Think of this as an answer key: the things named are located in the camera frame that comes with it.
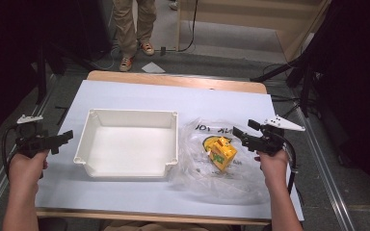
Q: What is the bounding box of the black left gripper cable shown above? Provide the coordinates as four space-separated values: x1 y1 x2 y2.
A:
1 125 21 181

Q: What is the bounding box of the black floor cable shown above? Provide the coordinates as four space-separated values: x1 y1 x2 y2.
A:
176 0 200 53

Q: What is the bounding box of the white table sheet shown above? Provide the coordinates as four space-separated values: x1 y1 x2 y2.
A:
34 79 305 222

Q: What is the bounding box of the wooden table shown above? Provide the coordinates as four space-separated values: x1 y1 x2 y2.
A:
35 69 273 226

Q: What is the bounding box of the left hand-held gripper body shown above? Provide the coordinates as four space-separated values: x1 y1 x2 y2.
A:
14 115 60 159

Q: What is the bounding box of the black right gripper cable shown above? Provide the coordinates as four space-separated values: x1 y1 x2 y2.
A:
278 134 301 197

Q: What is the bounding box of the yellow toy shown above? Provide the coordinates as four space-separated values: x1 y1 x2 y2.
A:
201 135 238 173

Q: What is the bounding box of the white plastic bin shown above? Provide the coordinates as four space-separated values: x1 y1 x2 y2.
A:
73 108 179 179

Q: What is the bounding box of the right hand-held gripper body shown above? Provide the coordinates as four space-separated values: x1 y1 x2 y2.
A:
249 115 306 158

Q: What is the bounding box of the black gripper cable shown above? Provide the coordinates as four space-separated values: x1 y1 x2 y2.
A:
278 134 301 197
1 125 21 181

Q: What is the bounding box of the light wooden frame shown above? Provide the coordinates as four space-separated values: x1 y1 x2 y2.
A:
174 0 332 63

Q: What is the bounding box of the clear plastic bag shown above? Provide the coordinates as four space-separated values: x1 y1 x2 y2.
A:
169 116 272 206

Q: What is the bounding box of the black metal stand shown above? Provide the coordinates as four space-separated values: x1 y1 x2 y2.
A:
250 47 322 118
32 41 68 107

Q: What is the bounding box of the white paper sheet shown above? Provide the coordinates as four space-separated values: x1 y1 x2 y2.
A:
141 61 167 74

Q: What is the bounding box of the person's left hand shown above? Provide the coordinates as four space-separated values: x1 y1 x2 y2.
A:
7 149 50 194

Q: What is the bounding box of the person's right hand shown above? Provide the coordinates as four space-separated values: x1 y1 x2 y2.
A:
253 148 292 194

